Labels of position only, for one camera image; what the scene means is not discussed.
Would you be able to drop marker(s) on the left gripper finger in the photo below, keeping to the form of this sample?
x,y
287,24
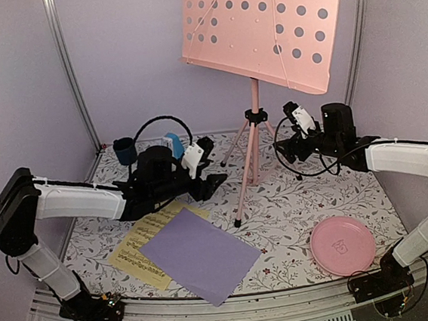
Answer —
x,y
211,183
204,163

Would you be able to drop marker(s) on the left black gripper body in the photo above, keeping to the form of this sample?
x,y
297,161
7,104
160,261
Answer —
x,y
168,190

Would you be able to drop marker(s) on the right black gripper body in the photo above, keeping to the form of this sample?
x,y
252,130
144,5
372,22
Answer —
x,y
303,152

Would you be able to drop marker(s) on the purple sheet music paper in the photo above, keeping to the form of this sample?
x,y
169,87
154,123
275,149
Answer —
x,y
202,258

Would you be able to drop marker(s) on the pink music stand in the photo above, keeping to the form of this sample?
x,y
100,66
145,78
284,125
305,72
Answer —
x,y
290,43

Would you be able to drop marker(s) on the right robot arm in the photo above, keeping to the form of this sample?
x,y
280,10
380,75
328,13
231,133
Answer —
x,y
335,136

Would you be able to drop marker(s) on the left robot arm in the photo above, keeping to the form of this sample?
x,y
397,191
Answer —
x,y
156,179

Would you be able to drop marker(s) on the blue metronome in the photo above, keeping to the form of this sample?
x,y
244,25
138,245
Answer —
x,y
172,141

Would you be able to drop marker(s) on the dark blue cup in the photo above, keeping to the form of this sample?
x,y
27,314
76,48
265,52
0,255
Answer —
x,y
125,150

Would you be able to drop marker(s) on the yellow sheet music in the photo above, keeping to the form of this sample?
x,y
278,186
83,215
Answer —
x,y
127,256

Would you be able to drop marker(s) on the pink plate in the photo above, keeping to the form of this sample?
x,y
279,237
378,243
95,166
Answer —
x,y
342,246

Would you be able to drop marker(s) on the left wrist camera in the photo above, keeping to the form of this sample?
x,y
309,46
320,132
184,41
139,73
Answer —
x,y
196,154

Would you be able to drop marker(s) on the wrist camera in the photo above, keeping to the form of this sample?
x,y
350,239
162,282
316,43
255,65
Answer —
x,y
196,154
299,117

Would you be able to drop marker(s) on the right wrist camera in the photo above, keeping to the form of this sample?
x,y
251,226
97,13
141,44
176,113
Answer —
x,y
299,117

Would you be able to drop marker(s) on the front aluminium rail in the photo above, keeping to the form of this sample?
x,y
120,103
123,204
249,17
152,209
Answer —
x,y
330,301

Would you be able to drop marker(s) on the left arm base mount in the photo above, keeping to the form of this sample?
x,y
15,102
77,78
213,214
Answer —
x,y
87,307

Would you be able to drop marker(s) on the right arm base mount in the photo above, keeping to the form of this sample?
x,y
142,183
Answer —
x,y
365,286

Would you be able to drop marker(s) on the left aluminium frame post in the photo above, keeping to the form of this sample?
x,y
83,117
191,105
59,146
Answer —
x,y
51,13

